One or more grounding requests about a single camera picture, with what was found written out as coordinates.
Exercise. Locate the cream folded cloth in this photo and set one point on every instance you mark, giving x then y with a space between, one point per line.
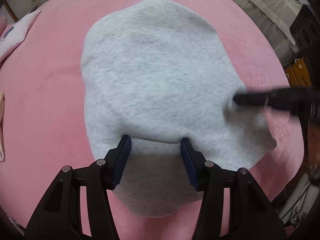
2 130

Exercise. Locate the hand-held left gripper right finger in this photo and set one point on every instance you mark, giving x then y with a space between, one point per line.
188 160

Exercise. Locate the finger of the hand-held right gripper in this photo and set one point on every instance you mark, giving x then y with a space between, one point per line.
250 98

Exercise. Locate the small printed pillow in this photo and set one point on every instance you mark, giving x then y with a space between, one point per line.
17 35

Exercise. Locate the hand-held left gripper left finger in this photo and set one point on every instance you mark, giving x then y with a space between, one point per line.
122 160

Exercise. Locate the white crumpled cloth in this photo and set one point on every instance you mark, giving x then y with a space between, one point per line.
297 200

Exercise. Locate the wooden drawer cabinet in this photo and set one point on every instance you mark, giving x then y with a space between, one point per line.
298 72

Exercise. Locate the beige furniture cover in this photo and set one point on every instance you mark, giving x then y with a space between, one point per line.
262 10

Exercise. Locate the grey sweatshirt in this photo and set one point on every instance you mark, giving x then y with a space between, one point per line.
155 75

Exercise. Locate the pink fleece blanket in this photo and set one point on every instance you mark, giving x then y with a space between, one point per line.
50 92

